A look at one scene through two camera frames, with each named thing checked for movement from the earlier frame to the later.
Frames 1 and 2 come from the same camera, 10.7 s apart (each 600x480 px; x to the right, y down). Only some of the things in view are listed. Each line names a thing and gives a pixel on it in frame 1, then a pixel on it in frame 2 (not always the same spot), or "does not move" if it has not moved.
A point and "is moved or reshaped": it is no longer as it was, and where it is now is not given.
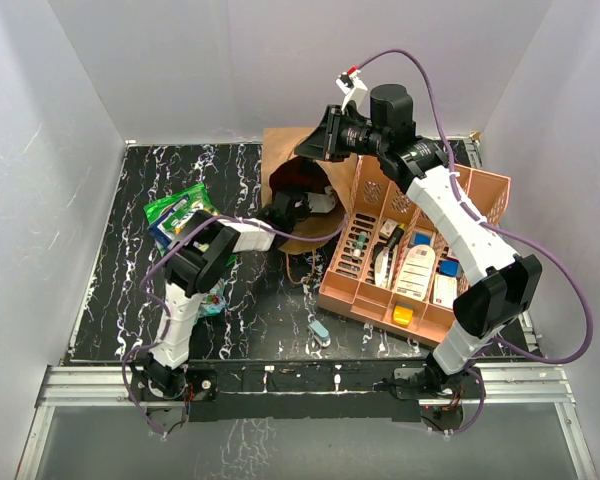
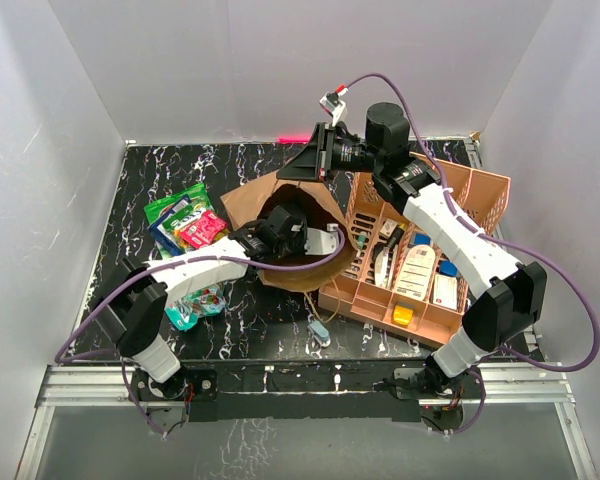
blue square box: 449,267 does not move
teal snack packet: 212,301 does not move
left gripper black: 305,207 → 301,240
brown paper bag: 285,170 is moved or reshaped
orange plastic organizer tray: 392,266 does not move
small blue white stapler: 320,333 does not move
